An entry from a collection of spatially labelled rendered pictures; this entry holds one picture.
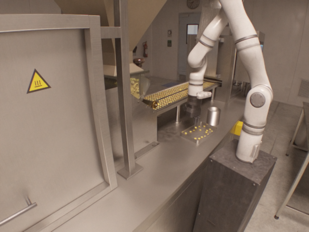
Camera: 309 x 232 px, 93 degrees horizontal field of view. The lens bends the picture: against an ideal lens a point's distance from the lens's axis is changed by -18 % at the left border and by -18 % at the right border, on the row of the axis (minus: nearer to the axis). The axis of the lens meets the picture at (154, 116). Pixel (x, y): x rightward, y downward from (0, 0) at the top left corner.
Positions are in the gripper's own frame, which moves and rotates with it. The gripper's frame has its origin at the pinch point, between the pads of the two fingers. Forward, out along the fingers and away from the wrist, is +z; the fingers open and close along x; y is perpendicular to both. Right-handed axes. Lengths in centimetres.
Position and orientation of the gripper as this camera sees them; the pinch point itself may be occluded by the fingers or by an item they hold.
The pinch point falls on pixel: (195, 127)
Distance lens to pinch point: 95.5
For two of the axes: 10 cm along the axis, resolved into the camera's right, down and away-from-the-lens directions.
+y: -5.5, -3.4, 7.7
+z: 0.0, 9.1, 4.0
